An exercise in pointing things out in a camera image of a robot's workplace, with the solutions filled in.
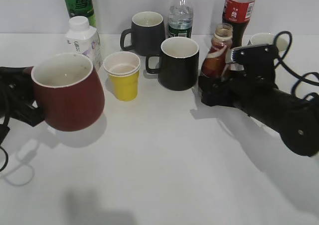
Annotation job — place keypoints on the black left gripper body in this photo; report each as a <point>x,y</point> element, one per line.
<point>17,96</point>

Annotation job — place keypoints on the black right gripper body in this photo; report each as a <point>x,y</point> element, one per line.
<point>238,91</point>

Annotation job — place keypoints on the brown coffee drink bottle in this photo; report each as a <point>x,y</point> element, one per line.
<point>214,63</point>

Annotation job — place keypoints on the red ceramic mug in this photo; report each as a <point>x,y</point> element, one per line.
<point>68,89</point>

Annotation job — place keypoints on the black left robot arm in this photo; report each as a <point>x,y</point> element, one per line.
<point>17,96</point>

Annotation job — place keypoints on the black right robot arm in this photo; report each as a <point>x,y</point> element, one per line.
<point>295,119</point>

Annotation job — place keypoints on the yellow paper cup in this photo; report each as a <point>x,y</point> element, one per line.
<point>123,70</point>

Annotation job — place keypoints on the black ceramic mug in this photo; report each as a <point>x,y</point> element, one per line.
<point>178,63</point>

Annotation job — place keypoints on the white ceramic mug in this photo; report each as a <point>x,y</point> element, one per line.
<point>268,38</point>

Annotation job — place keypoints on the white milk carton bottle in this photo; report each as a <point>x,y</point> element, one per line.
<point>84,39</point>

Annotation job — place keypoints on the cola bottle red label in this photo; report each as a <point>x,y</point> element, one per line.
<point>237,13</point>

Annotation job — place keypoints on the clear water bottle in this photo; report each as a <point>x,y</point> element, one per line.
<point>180,19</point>

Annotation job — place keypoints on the dark grey mug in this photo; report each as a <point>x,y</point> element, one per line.
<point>146,34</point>

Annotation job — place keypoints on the green soda bottle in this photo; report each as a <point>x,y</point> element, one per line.
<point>81,8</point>

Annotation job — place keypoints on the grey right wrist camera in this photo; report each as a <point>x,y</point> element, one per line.
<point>257,60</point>

